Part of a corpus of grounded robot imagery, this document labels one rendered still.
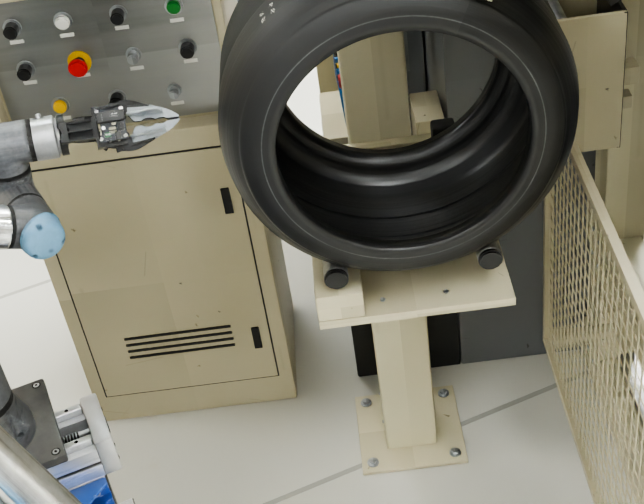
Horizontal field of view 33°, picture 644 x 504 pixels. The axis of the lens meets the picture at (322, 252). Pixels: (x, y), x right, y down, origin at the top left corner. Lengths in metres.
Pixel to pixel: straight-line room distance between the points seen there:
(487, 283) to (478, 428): 0.88
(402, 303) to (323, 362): 1.09
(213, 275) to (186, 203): 0.23
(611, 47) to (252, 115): 0.75
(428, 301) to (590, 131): 0.48
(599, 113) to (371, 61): 0.46
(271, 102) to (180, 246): 1.02
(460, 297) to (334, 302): 0.24
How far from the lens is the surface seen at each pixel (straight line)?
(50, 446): 2.06
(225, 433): 2.97
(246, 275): 2.71
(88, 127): 1.93
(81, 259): 2.71
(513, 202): 1.85
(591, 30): 2.11
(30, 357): 3.39
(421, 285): 2.08
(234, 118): 1.74
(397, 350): 2.60
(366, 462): 2.82
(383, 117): 2.20
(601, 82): 2.17
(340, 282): 1.96
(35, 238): 1.85
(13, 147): 1.92
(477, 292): 2.05
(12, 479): 1.41
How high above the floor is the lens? 2.15
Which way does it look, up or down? 38 degrees down
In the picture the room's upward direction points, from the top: 9 degrees counter-clockwise
